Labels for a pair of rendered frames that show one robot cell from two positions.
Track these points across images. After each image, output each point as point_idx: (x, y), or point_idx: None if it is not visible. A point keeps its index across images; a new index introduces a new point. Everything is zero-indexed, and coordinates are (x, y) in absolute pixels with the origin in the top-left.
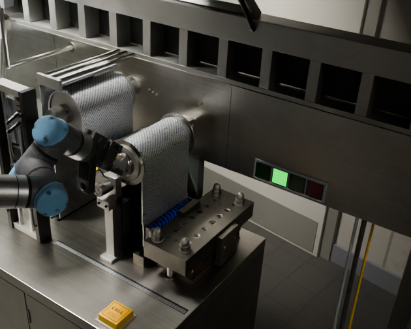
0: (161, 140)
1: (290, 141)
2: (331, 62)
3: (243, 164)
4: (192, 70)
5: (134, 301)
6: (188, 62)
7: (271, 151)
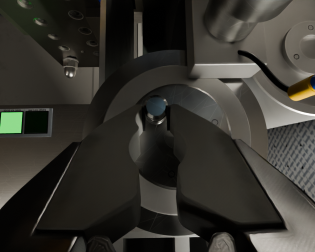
0: None
1: (1, 177)
2: None
3: (69, 120)
4: (163, 235)
5: None
6: (174, 240)
7: (29, 154)
